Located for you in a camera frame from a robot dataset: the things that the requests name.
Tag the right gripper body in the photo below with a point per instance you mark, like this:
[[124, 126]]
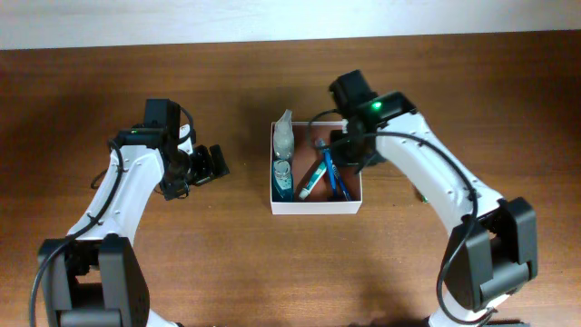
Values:
[[355, 152]]

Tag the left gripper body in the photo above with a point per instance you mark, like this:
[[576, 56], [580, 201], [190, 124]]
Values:
[[180, 175]]

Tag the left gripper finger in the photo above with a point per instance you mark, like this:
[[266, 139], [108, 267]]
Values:
[[220, 168], [202, 166]]

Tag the blue white toothbrush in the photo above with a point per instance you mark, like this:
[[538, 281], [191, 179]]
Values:
[[333, 182]]

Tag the teal mouthwash bottle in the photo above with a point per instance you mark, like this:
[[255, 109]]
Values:
[[282, 181]]

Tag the green toothpaste tube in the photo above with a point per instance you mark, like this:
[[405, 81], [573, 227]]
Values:
[[315, 177]]

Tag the clear spray bottle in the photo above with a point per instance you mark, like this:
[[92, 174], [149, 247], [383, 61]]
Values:
[[283, 137]]

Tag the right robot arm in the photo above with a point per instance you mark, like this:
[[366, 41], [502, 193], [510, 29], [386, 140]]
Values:
[[492, 241]]

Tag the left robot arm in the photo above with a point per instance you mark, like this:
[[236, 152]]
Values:
[[91, 277]]

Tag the white cardboard box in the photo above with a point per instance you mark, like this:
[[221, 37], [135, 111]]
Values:
[[305, 161]]

